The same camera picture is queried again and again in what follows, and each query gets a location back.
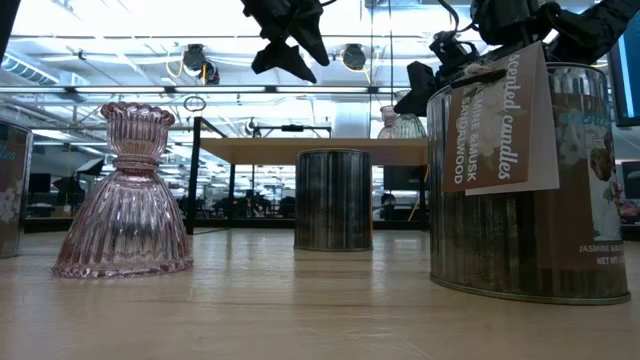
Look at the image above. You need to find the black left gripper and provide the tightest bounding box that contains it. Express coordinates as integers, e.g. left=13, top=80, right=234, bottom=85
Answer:
left=241, top=0, right=331, bottom=85

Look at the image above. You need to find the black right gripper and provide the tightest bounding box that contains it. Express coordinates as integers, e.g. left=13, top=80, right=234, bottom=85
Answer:
left=393, top=30, right=481, bottom=117

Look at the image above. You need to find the green glass candlestick holder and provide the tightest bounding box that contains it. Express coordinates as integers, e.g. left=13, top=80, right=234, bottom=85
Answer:
left=391, top=89, right=428, bottom=140

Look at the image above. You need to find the pink glass candlestick holder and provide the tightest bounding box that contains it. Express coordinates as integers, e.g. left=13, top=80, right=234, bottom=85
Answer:
left=377, top=104, right=400, bottom=140
left=51, top=101, right=195, bottom=280

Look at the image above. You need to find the metal scented candle tin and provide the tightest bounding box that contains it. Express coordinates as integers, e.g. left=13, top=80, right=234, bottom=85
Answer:
left=293, top=147, right=374, bottom=253
left=0, top=118, right=34, bottom=260
left=426, top=41, right=632, bottom=307

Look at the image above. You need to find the dark screen behind shelf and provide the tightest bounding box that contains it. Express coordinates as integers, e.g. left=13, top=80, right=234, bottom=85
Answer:
left=383, top=166, right=427, bottom=192

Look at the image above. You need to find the wooden shelf with black legs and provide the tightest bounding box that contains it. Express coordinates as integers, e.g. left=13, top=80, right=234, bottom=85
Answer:
left=185, top=115, right=430, bottom=236

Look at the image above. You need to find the blue computer monitor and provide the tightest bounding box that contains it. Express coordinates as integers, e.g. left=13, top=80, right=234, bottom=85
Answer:
left=607, top=22, right=640, bottom=129

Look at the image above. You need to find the black studio light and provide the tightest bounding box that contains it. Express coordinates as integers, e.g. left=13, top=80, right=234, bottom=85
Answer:
left=74, top=158, right=106, bottom=177
left=52, top=175, right=86, bottom=201

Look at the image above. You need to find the dark background monitor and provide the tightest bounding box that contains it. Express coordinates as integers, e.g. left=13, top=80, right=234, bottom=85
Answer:
left=28, top=172, right=52, bottom=195

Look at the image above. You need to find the black ceiling cable reel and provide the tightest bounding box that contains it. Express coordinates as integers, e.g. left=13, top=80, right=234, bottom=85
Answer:
left=182, top=43, right=221, bottom=86
left=341, top=43, right=369, bottom=72

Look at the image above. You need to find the black hanging ring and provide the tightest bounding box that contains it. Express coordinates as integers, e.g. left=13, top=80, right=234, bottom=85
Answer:
left=182, top=95, right=208, bottom=114

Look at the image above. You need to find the black aluminium table frame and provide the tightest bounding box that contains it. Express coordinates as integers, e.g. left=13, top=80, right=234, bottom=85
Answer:
left=22, top=215, right=431, bottom=235

